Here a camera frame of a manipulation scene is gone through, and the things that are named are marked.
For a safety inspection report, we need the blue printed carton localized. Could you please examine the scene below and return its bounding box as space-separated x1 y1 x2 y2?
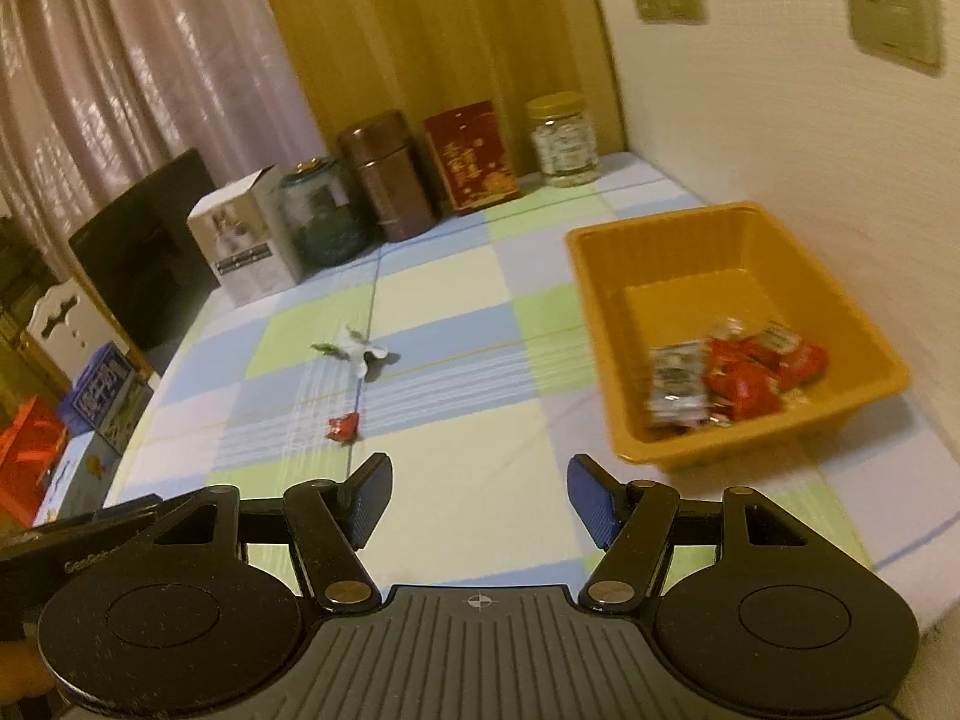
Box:
58 341 152 456

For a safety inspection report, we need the red gift box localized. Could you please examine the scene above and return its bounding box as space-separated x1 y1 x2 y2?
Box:
424 100 521 212

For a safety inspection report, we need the green torn snack wrapper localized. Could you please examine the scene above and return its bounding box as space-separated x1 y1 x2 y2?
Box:
311 324 391 383

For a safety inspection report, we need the orange plastic frame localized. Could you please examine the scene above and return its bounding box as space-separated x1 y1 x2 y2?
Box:
0 397 74 530

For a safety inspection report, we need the brown metal canister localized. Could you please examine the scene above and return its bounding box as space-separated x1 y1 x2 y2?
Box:
337 111 440 243

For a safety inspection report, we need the plastic jar of nuts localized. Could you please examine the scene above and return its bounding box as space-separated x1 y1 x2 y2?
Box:
525 92 601 187

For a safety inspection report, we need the checkered tablecloth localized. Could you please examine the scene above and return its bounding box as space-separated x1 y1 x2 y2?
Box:
101 150 931 638

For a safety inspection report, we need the white printed carton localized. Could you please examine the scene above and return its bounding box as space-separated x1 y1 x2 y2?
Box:
34 431 130 527

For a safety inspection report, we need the large red snack packet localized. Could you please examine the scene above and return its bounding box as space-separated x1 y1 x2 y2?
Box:
750 321 830 391

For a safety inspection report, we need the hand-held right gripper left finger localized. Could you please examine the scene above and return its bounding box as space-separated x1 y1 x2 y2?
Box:
142 454 395 612

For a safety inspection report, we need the person's left forearm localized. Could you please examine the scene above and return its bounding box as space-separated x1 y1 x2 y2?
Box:
0 637 56 697

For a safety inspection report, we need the black monitor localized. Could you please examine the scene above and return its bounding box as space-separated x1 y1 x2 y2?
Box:
69 148 222 355

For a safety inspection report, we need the orange plastic tray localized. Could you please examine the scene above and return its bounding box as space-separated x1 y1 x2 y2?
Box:
566 201 912 473

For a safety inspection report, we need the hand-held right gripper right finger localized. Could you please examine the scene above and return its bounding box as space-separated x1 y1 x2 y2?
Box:
566 454 826 610

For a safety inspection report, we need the white cardboard box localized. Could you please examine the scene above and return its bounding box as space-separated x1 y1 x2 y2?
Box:
187 165 305 308

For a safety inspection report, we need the grey clear snack packet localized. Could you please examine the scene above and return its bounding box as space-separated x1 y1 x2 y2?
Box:
647 341 715 432

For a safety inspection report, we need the glass jar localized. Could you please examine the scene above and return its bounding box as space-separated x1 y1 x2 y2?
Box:
279 157 372 269

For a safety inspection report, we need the pink curtain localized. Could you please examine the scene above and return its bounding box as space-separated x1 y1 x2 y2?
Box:
0 0 329 301

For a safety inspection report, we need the white wooden chair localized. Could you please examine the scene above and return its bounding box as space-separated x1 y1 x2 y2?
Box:
21 277 158 391

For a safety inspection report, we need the wall switch plate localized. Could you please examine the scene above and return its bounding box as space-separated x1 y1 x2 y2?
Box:
838 0 943 77

